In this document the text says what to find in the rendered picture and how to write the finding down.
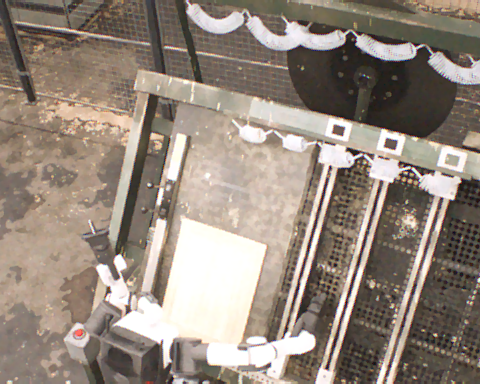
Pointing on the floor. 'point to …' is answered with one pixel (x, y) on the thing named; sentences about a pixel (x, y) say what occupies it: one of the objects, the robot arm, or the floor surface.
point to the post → (94, 373)
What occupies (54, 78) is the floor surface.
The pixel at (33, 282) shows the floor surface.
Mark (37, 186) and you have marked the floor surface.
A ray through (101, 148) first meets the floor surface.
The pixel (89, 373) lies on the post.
